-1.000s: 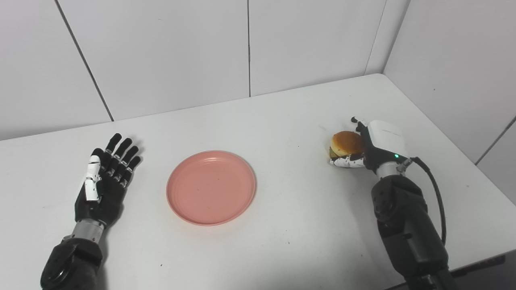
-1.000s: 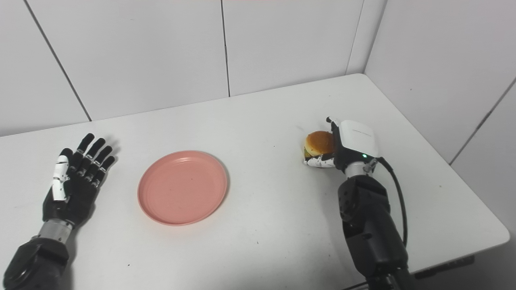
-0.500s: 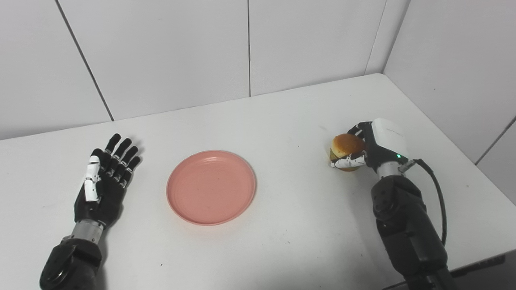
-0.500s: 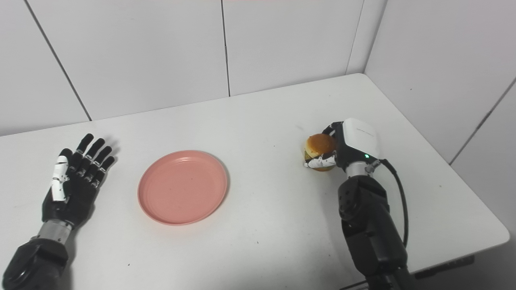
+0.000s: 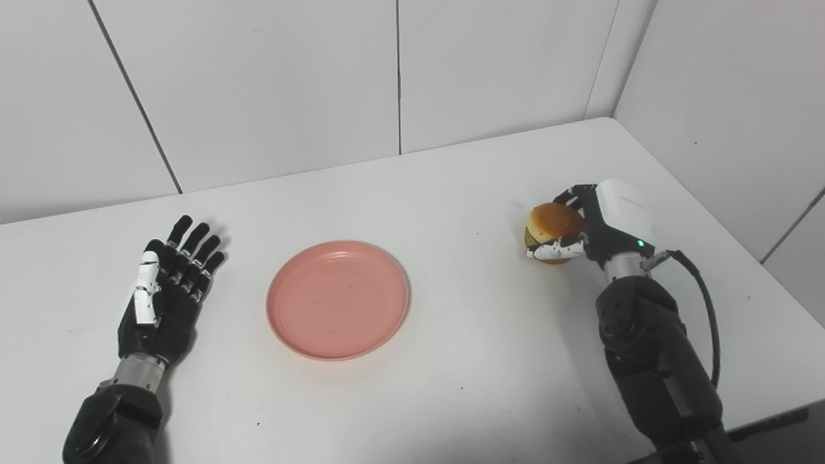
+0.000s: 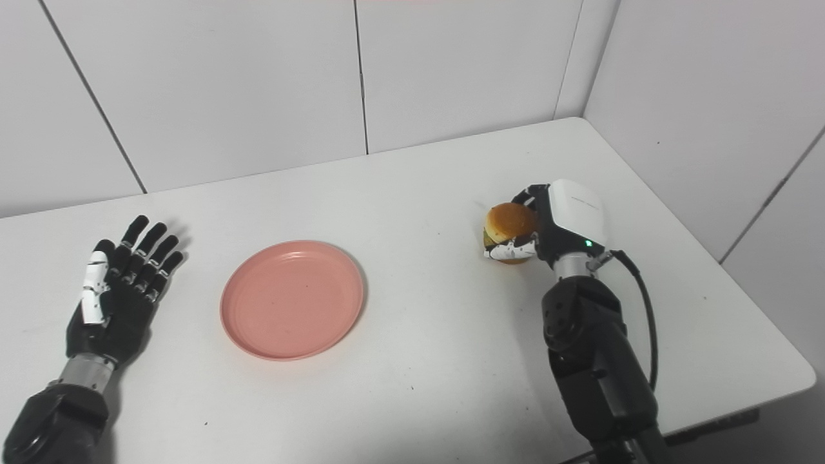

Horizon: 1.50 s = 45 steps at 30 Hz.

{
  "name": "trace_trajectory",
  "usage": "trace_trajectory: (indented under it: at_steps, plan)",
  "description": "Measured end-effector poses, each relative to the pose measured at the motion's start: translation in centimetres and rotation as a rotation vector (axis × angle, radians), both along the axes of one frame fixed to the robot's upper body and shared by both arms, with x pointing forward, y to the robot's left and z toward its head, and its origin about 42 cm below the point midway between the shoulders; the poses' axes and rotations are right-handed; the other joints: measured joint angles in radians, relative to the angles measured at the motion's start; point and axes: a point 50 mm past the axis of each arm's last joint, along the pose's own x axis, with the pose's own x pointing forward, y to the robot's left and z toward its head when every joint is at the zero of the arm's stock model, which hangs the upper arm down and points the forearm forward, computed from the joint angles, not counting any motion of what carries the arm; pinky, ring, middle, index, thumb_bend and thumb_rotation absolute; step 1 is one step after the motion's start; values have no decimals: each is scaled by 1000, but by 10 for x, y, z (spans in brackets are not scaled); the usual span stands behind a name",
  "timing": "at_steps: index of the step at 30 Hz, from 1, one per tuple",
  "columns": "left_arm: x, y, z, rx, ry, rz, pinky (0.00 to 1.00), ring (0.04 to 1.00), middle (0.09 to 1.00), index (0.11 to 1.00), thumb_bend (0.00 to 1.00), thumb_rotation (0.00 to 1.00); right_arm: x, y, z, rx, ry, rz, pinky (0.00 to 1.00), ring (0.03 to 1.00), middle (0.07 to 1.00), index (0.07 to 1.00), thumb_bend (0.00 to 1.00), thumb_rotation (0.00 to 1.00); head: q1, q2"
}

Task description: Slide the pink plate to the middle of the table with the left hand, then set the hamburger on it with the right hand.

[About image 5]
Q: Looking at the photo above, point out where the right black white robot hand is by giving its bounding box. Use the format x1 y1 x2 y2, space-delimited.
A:
526 179 656 270

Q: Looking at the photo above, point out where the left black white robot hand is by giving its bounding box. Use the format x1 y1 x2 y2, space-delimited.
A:
117 215 227 368

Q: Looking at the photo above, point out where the toy hamburger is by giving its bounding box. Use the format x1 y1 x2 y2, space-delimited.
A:
523 202 587 265

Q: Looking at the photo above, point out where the pink round plate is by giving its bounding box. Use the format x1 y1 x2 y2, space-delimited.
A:
266 240 411 362

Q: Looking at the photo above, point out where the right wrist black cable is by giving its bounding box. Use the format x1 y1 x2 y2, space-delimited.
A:
641 249 721 389

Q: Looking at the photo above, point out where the dark table frame bar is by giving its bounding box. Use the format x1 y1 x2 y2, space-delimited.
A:
728 407 810 445

